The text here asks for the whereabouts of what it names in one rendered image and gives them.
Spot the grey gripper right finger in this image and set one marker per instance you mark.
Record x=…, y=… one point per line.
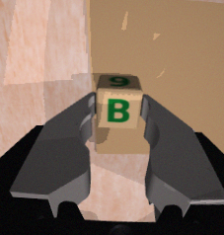
x=185, y=168

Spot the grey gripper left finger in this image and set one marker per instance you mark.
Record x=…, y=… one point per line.
x=47, y=166

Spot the tan square mat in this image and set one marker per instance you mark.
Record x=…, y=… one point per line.
x=175, y=48

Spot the wooden letter block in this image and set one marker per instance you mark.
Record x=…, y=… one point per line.
x=118, y=101

